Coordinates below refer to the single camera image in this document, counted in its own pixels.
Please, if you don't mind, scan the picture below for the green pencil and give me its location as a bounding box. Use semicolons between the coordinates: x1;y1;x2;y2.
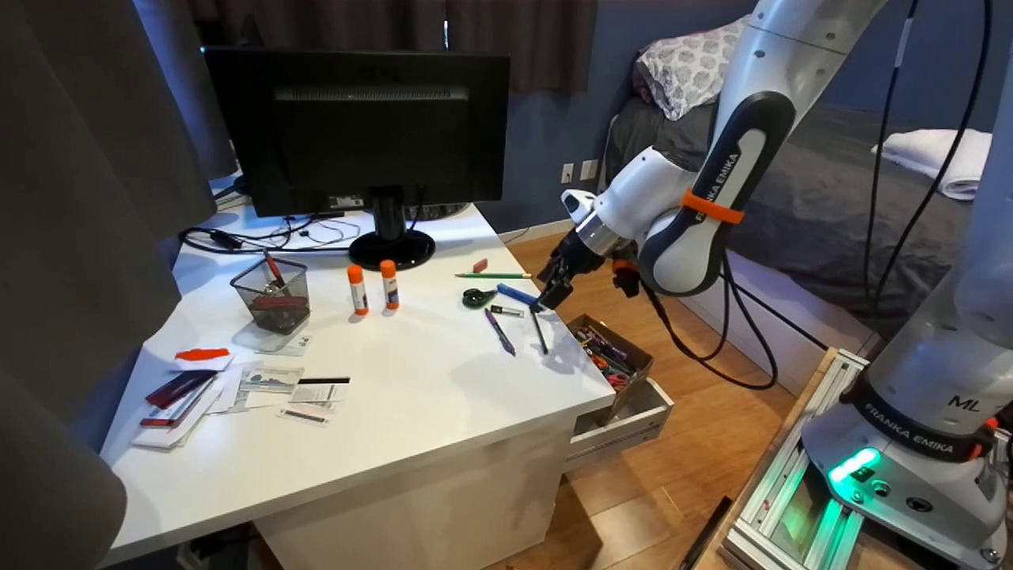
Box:
453;270;528;286

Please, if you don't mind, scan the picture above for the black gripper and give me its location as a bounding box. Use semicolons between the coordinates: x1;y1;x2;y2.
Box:
534;232;608;318

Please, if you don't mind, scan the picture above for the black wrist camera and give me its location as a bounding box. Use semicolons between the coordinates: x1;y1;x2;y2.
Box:
610;255;648;301

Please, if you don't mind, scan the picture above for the dark green ring object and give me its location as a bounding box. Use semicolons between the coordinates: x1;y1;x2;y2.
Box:
460;286;500;314

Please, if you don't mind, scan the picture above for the black computer monitor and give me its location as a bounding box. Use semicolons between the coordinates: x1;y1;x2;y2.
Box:
204;43;514;271

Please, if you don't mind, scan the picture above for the white card black stripe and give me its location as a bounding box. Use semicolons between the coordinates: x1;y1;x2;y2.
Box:
281;374;355;428

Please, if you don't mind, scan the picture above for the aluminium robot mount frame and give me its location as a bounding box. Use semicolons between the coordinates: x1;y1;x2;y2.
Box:
724;344;1013;570

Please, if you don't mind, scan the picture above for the white drawer cabinet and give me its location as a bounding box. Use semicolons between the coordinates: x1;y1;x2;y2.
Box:
251;416;580;570

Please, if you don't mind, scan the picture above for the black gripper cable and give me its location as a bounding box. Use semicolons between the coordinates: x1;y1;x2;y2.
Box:
631;251;790;394

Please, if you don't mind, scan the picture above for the plain white pillow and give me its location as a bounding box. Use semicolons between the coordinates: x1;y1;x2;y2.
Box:
877;127;995;204

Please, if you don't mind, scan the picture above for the black desk cable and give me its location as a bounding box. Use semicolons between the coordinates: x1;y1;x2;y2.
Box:
173;214;321;258

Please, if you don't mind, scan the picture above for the orange capped glue stick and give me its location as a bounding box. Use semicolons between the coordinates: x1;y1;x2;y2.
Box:
378;255;405;318
345;263;374;324

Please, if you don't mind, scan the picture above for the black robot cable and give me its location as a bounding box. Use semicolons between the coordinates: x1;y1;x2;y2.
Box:
860;0;920;305
871;0;997;309

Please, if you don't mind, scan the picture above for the dark slim pen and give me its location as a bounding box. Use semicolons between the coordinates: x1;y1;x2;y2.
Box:
525;307;555;359

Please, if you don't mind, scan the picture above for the white open drawer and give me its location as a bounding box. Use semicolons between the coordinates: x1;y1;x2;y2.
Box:
565;314;678;472

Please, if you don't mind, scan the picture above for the black mesh pen cup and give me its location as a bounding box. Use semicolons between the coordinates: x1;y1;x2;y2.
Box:
229;252;314;339

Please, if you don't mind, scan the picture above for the orange utility knife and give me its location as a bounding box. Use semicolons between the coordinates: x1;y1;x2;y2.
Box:
172;344;233;367

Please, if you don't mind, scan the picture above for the orange arm strap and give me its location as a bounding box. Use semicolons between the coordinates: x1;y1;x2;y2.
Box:
678;191;746;228

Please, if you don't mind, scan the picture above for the white paper slip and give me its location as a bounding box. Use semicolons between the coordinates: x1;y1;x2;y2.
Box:
231;360;310;409

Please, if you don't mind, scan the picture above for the red and black booklet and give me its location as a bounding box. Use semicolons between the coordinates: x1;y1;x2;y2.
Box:
144;367;222;410

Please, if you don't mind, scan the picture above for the white notepad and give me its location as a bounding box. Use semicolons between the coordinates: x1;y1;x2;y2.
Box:
128;364;231;457

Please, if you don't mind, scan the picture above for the grey patterned pillow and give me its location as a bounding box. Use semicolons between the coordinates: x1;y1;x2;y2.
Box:
633;17;755;121

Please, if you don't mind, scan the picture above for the dark covered bed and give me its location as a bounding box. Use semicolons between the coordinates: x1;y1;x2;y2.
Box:
604;93;995;399

